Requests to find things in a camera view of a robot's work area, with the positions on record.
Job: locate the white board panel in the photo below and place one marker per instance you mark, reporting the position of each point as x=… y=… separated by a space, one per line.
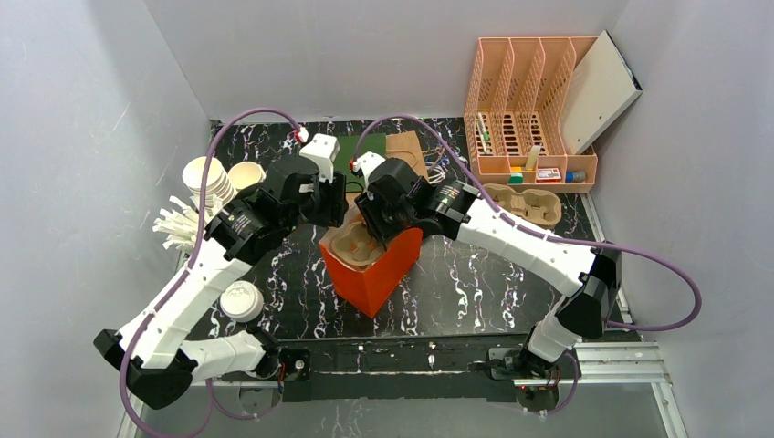
x=602 y=87

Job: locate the red small box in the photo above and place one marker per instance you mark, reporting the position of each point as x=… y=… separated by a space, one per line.
x=548 y=175

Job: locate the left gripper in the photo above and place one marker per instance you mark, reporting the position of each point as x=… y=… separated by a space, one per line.
x=333 y=202

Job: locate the metal base rail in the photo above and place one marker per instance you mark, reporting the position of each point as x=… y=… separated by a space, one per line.
x=435 y=387

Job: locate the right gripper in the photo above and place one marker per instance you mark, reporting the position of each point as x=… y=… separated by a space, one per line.
x=375 y=219

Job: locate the green cup of straws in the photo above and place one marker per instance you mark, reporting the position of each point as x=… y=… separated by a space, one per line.
x=179 y=223

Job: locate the brown kraft paper bag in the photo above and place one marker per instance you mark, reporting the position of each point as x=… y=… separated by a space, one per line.
x=406 y=146

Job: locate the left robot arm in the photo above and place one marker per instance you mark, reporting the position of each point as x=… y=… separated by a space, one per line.
x=157 y=360

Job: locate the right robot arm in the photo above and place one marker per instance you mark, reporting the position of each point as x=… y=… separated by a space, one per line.
x=587 y=278

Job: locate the pulp cup carrier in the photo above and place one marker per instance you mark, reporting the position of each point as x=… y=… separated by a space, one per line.
x=356 y=247

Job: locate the tall stack paper cups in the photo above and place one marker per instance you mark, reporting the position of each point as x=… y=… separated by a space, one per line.
x=215 y=180

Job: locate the orange paper bag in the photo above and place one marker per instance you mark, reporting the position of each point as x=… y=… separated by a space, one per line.
x=368 y=289

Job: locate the stack of pulp cup carriers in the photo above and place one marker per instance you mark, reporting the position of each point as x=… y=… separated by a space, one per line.
x=538 y=207

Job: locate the pink desk file organizer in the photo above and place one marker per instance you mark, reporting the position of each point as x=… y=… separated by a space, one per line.
x=512 y=112

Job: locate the white cup lids stack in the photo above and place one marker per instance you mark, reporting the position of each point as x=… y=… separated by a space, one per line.
x=242 y=301

